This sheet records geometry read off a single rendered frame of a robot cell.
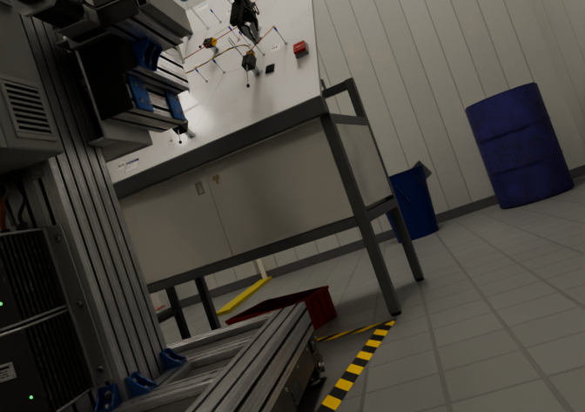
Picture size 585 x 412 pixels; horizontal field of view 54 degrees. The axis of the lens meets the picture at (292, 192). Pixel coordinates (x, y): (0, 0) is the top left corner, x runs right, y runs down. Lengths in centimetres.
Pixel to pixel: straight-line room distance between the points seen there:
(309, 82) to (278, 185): 42
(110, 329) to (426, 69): 427
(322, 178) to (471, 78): 318
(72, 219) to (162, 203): 125
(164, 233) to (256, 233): 44
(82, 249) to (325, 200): 114
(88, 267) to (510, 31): 453
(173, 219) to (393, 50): 320
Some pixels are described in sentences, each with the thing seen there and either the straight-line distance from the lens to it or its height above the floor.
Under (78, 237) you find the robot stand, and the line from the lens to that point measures 132.
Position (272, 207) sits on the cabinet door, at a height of 53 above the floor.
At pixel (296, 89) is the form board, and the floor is 94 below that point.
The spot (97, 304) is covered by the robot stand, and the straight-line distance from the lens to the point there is 130.
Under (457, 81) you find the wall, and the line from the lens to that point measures 521.
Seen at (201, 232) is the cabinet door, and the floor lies 54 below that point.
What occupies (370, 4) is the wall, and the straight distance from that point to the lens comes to 534.
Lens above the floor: 48
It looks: 2 degrees up
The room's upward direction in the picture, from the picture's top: 19 degrees counter-clockwise
